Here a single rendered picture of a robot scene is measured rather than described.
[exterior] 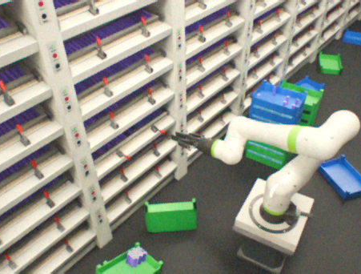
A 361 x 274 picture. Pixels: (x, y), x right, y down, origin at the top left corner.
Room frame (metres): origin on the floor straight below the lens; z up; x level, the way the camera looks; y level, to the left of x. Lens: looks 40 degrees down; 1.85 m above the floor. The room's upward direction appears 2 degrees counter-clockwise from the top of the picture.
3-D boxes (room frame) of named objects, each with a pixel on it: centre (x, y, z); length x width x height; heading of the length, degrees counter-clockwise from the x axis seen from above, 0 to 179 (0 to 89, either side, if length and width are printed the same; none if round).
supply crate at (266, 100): (1.91, -0.66, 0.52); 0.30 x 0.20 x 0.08; 56
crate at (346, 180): (1.63, -1.12, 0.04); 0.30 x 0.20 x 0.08; 17
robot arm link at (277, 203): (1.14, -0.48, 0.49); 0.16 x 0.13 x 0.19; 131
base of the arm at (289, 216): (1.11, -0.53, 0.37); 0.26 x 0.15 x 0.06; 69
